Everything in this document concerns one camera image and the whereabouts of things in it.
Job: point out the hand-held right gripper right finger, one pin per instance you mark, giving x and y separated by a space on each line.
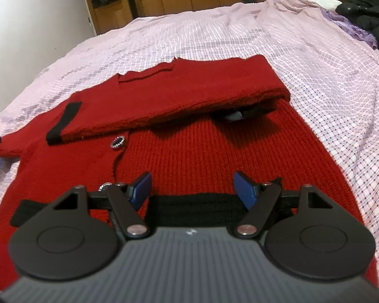
244 190

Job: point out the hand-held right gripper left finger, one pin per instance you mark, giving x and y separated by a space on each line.
141 187

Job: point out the red towel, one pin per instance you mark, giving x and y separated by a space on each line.
183 151

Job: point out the pink checked bed sheet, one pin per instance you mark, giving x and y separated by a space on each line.
208 31

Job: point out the purple cloth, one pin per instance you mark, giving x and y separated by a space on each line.
350 26

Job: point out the white pillow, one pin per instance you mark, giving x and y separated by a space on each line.
323 3

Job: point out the black jacket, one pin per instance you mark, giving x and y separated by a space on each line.
369 9

